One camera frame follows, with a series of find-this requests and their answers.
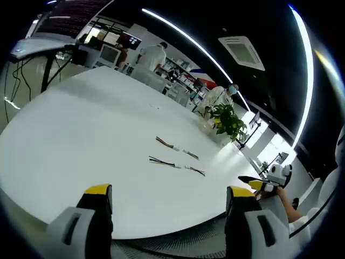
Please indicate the clear plant vase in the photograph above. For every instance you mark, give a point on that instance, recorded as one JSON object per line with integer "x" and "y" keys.
{"x": 206, "y": 126}

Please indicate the person in white shirt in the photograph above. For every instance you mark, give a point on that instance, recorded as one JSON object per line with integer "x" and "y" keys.
{"x": 327, "y": 186}

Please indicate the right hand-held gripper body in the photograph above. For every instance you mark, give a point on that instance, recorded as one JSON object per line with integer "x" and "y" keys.
{"x": 280, "y": 174}

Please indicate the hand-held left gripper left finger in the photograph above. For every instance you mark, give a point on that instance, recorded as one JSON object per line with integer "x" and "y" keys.
{"x": 81, "y": 229}

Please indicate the ceiling light strip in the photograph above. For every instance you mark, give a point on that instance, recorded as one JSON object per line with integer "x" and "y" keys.
{"x": 194, "y": 44}
{"x": 308, "y": 67}

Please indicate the white storage shelves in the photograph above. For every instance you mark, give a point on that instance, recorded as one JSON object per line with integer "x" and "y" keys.
{"x": 183, "y": 81}

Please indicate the black-legged desk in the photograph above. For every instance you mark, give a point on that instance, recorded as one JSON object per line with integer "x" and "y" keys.
{"x": 47, "y": 73}

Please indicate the wall screen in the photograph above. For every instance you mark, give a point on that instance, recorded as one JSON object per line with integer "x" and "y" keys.
{"x": 132, "y": 41}

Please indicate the white boxy monitor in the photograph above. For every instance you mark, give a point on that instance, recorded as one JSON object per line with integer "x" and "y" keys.
{"x": 110, "y": 55}

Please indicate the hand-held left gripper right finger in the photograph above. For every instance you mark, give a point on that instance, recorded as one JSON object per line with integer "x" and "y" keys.
{"x": 242, "y": 215}

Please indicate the person's right hand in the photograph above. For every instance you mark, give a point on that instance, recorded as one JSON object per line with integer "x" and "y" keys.
{"x": 282, "y": 194}

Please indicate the ceiling air vent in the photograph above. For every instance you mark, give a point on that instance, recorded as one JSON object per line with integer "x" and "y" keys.
{"x": 242, "y": 52}

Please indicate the green potted plant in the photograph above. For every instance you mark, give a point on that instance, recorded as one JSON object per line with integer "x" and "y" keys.
{"x": 229, "y": 121}

